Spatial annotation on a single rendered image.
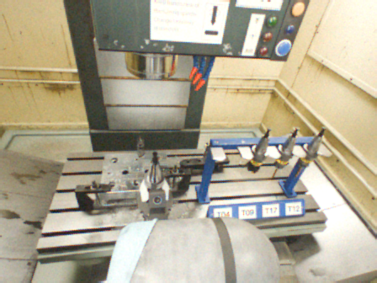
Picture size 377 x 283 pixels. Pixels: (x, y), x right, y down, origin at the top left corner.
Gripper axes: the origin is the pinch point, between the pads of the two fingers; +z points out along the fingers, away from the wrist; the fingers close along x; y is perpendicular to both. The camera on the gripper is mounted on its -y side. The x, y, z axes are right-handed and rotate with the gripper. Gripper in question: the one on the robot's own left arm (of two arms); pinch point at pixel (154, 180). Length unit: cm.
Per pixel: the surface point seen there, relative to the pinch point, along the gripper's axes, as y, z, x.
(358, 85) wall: -16, 39, 99
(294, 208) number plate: 25, 1, 63
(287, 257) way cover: 46, -11, 62
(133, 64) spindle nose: -31.8, 16.4, -5.5
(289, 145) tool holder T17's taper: -7, 8, 50
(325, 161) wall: 28, 31, 101
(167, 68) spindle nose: -31.4, 15.4, 4.0
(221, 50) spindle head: -42.0, 2.0, 14.7
